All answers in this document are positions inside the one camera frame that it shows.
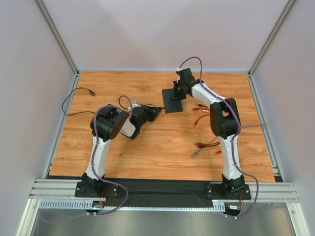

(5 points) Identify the thin black power cable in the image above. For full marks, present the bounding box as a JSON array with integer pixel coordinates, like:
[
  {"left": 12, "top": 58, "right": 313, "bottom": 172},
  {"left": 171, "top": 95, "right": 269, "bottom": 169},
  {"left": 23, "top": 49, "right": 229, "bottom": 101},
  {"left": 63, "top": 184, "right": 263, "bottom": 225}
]
[{"left": 62, "top": 88, "right": 166, "bottom": 116}]

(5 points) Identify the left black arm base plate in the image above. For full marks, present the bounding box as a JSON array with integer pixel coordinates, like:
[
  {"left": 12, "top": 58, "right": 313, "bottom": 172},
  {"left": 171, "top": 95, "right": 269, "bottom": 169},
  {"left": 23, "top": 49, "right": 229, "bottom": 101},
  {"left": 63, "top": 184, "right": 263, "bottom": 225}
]
[{"left": 74, "top": 181, "right": 120, "bottom": 198}]

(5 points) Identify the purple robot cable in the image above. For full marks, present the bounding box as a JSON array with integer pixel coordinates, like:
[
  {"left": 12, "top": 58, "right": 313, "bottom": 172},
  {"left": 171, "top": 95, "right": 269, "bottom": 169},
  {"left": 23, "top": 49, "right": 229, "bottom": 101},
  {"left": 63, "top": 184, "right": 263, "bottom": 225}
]
[
  {"left": 176, "top": 56, "right": 259, "bottom": 220},
  {"left": 39, "top": 95, "right": 133, "bottom": 223}
]

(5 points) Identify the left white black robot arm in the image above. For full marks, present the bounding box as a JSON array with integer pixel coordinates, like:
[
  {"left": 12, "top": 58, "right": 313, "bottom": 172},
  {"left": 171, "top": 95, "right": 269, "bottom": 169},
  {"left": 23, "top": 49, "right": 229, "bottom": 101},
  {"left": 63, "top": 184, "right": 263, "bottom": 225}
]
[{"left": 84, "top": 104, "right": 162, "bottom": 181}]

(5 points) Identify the front aluminium rail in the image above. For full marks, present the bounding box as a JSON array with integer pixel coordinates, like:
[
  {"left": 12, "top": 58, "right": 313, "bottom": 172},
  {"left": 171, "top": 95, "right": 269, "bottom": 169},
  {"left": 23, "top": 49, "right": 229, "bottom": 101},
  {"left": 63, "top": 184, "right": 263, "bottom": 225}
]
[{"left": 30, "top": 179, "right": 299, "bottom": 203}]

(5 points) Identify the left aluminium frame post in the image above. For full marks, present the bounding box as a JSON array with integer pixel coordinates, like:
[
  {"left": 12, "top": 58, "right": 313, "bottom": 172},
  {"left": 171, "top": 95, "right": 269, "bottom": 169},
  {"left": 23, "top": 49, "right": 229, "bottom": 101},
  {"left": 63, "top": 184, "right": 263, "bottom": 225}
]
[{"left": 34, "top": 0, "right": 79, "bottom": 76}]

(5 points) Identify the grey ethernet cable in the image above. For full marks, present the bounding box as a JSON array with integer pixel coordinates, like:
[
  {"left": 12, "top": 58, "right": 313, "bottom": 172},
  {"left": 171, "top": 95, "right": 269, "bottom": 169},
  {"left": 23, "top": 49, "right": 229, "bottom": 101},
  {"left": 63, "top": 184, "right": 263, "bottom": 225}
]
[{"left": 190, "top": 124, "right": 269, "bottom": 158}]

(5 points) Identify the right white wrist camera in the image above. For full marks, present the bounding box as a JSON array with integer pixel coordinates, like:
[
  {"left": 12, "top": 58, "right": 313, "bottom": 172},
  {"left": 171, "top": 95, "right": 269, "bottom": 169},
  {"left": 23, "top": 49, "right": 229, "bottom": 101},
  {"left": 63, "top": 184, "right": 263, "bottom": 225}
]
[{"left": 175, "top": 67, "right": 181, "bottom": 83}]

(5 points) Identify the grey slotted cable duct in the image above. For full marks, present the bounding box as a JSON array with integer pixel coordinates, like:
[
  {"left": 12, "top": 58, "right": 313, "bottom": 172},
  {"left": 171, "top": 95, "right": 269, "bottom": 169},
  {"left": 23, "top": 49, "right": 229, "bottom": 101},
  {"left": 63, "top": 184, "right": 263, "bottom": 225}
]
[{"left": 39, "top": 199, "right": 225, "bottom": 212}]

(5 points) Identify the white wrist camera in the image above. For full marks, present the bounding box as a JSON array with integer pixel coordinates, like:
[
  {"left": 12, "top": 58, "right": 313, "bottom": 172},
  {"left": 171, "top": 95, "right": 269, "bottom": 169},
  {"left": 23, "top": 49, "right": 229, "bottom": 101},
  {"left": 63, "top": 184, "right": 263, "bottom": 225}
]
[
  {"left": 175, "top": 67, "right": 181, "bottom": 83},
  {"left": 127, "top": 100, "right": 140, "bottom": 111}
]

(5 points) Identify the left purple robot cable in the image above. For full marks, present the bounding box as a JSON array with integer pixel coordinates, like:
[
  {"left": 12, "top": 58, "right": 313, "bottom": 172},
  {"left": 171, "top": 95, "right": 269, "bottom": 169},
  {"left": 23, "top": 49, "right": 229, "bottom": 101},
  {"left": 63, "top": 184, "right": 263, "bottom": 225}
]
[{"left": 39, "top": 95, "right": 133, "bottom": 223}]

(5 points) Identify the right aluminium frame post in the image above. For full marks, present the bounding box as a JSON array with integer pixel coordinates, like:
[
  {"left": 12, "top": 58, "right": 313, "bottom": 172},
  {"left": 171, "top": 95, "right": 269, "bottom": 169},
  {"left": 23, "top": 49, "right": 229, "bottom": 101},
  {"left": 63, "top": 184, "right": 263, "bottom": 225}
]
[{"left": 248, "top": 0, "right": 297, "bottom": 77}]

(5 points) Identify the black cloth strip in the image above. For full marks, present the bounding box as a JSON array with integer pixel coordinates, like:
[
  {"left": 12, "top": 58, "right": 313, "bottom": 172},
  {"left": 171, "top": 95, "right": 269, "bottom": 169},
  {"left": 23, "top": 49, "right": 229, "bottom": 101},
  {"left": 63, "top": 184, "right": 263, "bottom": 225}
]
[{"left": 46, "top": 175, "right": 286, "bottom": 207}]

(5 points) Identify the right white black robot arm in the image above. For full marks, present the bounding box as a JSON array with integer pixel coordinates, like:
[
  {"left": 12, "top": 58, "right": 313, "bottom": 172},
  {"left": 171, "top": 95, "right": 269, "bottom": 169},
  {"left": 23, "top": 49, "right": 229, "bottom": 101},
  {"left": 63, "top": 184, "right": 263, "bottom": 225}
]
[{"left": 171, "top": 68, "right": 245, "bottom": 192}]

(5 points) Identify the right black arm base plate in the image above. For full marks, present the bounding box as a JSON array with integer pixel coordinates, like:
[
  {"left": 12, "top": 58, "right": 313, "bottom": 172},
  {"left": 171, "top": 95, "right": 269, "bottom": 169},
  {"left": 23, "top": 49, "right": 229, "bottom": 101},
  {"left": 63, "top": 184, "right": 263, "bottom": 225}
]
[{"left": 205, "top": 182, "right": 252, "bottom": 200}]

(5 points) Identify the red ethernet cable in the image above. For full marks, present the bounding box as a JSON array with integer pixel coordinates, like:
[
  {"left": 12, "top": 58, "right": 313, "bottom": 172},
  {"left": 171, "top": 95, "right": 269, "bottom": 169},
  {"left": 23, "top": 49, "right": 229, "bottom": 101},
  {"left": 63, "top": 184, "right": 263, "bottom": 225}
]
[{"left": 191, "top": 107, "right": 221, "bottom": 146}]

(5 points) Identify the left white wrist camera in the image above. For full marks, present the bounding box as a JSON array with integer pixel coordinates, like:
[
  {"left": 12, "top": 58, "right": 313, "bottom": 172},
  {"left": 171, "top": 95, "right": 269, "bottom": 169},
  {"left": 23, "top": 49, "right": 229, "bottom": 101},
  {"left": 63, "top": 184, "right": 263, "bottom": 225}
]
[{"left": 127, "top": 100, "right": 140, "bottom": 111}]

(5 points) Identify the aluminium frame post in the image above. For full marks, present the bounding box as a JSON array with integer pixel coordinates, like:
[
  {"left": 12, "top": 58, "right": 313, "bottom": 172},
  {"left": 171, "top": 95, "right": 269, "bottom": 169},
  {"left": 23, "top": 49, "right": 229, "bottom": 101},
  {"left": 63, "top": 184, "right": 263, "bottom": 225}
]
[
  {"left": 248, "top": 0, "right": 297, "bottom": 77},
  {"left": 34, "top": 0, "right": 79, "bottom": 76}
]

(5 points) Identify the black network switch box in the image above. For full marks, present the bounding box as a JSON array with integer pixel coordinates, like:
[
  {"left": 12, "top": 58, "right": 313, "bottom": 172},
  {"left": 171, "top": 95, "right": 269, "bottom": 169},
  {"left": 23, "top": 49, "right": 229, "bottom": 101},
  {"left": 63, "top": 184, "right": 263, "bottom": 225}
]
[{"left": 162, "top": 88, "right": 183, "bottom": 113}]

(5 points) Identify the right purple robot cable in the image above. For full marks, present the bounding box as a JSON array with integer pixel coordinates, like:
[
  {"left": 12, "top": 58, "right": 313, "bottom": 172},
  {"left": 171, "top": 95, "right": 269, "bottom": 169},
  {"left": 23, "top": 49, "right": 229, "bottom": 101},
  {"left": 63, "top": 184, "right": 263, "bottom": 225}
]
[{"left": 176, "top": 56, "right": 259, "bottom": 220}]

